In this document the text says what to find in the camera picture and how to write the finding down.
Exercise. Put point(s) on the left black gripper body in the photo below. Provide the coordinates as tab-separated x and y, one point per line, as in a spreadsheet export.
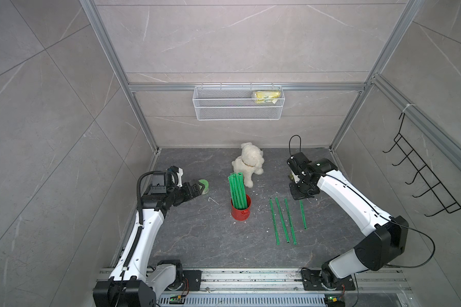
182	194

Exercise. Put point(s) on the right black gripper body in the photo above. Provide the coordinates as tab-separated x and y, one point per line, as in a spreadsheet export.
298	190

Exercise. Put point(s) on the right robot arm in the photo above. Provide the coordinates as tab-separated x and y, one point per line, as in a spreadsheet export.
385	236

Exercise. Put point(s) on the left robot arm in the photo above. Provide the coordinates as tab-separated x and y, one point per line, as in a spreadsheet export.
146	238

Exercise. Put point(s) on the red cylindrical container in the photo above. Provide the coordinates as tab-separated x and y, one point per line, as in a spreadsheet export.
241	214

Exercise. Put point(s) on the small green lidded jar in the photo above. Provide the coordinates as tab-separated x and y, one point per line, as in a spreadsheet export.
205	186

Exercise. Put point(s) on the green straw bundle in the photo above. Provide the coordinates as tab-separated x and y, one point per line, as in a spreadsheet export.
237	191

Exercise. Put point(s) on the white plush dog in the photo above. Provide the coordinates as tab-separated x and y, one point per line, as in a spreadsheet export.
249	162

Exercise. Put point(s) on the yellow sponge in basket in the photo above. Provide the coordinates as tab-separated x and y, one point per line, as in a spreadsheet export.
266	97

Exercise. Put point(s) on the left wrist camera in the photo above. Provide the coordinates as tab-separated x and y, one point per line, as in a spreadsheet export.
174	177

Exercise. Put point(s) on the white wire mesh basket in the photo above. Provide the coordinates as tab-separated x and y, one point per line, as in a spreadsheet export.
214	103

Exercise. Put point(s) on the metal base rail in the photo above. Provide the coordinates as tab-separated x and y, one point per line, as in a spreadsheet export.
285	287

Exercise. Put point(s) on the black wire hook rack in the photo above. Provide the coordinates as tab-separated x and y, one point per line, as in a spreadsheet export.
432	184

